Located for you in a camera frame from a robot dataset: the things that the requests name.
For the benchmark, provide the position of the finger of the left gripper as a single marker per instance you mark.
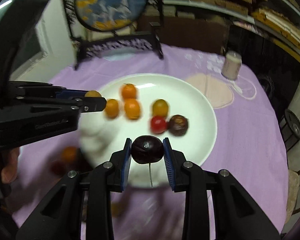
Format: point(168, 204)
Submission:
point(90, 104)
point(71, 94)

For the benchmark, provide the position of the window with white frame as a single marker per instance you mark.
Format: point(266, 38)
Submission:
point(20, 17)

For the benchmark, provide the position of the wooden chair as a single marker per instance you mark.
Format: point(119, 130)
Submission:
point(293, 189)

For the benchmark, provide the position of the wooden shelf with boards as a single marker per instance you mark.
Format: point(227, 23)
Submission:
point(278, 20)

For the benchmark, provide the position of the small stemmed mandarin orange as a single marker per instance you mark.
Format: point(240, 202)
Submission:
point(129, 91)

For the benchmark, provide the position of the white oval plate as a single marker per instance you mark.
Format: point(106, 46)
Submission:
point(99, 136)

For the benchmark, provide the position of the black round stool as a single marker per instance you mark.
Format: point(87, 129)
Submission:
point(290, 129)

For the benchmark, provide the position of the yellow-orange kumquat fruit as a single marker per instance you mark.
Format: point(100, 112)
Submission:
point(160, 108)

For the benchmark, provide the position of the purple printed tablecloth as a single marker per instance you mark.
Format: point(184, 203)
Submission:
point(249, 143)

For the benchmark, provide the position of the left human hand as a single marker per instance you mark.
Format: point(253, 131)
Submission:
point(9, 172)

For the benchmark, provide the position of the red tomato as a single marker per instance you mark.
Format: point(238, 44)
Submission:
point(158, 125)
point(58, 168)

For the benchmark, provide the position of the beige beverage can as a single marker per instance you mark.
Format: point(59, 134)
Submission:
point(232, 65)

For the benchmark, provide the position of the tan longan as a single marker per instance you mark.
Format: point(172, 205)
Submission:
point(92, 93)

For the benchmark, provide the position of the round painted deer screen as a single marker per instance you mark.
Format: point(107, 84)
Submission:
point(110, 16)

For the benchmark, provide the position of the dark purple plum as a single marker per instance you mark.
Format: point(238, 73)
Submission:
point(147, 149)

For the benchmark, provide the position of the brown passion fruit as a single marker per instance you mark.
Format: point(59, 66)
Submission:
point(178, 125)

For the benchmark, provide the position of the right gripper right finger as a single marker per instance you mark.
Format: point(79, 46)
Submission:
point(236, 214)

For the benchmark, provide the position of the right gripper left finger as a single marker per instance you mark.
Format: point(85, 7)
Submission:
point(59, 214)

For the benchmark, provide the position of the smooth orange fruit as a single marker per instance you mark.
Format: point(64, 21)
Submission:
point(132, 109)
point(112, 108)

